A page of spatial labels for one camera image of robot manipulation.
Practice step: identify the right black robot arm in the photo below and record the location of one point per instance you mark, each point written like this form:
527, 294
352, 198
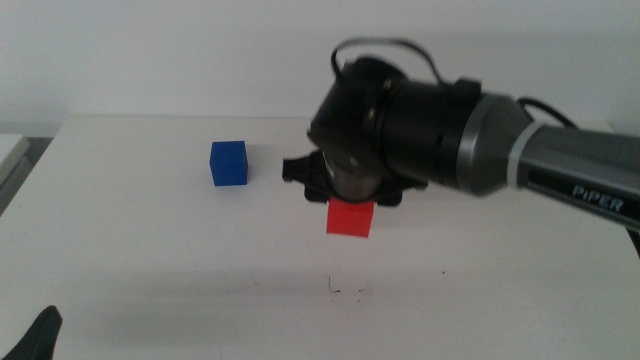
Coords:
500, 145

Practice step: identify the blue cube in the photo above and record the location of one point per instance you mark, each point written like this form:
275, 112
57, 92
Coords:
228, 164

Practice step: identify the white side shelf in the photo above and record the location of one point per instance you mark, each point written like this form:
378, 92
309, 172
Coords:
10, 147

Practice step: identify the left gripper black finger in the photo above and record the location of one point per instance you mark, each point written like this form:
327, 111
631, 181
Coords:
37, 337

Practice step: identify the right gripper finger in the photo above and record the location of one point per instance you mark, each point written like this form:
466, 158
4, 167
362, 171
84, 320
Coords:
316, 196
389, 200

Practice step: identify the red cube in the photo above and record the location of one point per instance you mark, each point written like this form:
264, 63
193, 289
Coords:
350, 217

